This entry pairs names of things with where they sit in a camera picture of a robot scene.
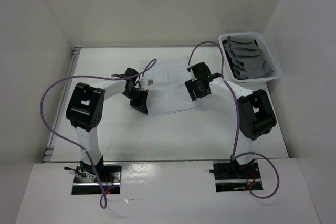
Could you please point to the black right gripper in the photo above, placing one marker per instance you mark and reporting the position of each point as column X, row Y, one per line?
column 190, row 86

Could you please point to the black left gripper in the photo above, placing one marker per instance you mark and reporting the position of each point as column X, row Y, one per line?
column 144, row 107

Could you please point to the white skirt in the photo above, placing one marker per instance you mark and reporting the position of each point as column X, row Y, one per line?
column 168, row 93

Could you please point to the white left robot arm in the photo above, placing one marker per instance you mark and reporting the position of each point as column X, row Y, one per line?
column 85, row 111

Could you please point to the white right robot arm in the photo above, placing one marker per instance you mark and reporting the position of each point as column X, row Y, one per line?
column 254, row 114

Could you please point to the grey skirts in basket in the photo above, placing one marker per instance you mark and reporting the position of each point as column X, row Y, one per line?
column 246, row 59

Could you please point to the white plastic basket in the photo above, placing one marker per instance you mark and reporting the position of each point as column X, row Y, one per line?
column 261, row 43

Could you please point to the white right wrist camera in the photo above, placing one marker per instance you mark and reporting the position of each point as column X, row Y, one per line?
column 193, row 72

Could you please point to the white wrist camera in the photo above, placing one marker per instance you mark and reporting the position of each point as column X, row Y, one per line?
column 144, row 84
column 193, row 72

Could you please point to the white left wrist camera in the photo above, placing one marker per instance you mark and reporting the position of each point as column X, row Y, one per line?
column 144, row 84

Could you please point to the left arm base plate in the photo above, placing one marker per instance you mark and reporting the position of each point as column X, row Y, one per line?
column 86, row 183

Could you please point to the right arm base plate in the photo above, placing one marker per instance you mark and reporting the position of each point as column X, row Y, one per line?
column 231, row 177

